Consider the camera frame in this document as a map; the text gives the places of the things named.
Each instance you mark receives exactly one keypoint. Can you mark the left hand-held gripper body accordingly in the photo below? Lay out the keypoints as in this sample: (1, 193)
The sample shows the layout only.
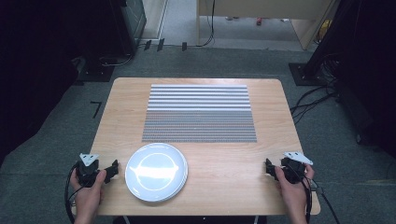
(87, 172)

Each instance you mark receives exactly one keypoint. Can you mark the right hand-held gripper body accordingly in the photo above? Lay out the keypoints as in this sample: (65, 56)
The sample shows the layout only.
(294, 169)

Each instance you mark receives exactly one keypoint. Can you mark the white round plate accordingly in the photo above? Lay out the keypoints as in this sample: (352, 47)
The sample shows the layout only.
(182, 190)
(155, 170)

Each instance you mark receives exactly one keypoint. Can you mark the person's left hand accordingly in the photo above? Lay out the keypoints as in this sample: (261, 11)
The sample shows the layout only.
(87, 196)

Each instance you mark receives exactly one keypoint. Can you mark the person's right hand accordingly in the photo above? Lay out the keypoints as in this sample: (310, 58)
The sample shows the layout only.
(292, 194)

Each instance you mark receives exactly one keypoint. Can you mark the grey striped placemat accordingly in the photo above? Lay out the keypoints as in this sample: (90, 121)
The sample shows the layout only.
(199, 113)

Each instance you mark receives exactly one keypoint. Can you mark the black floor base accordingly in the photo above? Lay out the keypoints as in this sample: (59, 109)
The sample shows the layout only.
(96, 73)

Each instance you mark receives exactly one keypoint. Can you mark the small red object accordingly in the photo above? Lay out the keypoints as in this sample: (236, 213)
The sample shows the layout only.
(259, 21)

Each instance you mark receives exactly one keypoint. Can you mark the yellow object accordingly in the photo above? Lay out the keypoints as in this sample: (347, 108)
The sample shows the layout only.
(324, 28)

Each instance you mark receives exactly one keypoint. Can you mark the black equipment cabinet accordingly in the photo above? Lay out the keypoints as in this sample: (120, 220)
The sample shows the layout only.
(134, 21)

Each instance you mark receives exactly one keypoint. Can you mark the light wooden desk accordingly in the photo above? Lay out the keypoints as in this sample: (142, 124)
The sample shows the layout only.
(264, 7)

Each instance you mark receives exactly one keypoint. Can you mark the black stand base plate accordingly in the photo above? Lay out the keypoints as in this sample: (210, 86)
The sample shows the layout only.
(306, 74)

